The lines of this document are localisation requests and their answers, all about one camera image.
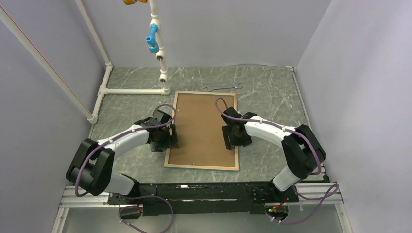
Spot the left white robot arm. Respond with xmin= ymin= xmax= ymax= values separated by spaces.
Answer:
xmin=66 ymin=109 xmax=178 ymax=204

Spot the orange pipe fitting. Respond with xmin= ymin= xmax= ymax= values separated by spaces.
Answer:
xmin=123 ymin=0 xmax=148 ymax=5

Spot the white pvc pipe structure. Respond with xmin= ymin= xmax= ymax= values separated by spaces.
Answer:
xmin=0 ymin=0 xmax=172 ymax=125

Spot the brown wooden backing board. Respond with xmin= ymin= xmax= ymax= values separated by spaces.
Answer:
xmin=168 ymin=94 xmax=236 ymax=168

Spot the blue pipe fitting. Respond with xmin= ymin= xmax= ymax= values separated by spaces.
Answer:
xmin=146 ymin=25 xmax=160 ymax=54

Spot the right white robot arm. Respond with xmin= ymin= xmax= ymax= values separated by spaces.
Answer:
xmin=221 ymin=107 xmax=326 ymax=201

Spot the blue wooden picture frame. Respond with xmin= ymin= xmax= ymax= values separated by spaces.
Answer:
xmin=164 ymin=90 xmax=240 ymax=172

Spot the aluminium extrusion frame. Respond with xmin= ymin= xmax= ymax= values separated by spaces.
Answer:
xmin=52 ymin=182 xmax=353 ymax=233

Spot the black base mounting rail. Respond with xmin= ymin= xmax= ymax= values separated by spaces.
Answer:
xmin=107 ymin=181 xmax=299 ymax=216

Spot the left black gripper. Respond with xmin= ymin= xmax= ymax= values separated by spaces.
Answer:
xmin=151 ymin=124 xmax=178 ymax=152

